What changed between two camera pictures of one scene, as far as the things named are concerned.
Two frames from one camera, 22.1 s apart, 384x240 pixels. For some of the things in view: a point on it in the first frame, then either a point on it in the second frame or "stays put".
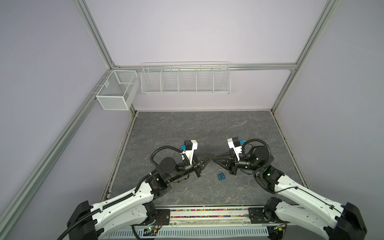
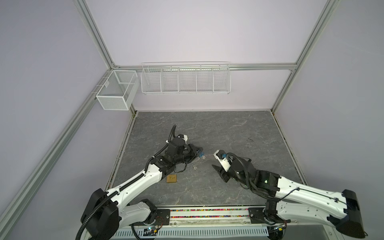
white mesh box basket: x=118 y=91 stays put
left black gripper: x=200 y=163 → x=193 y=153
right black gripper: x=231 y=163 → x=222 y=172
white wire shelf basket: x=187 y=77 stays put
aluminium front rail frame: x=211 y=216 stays put
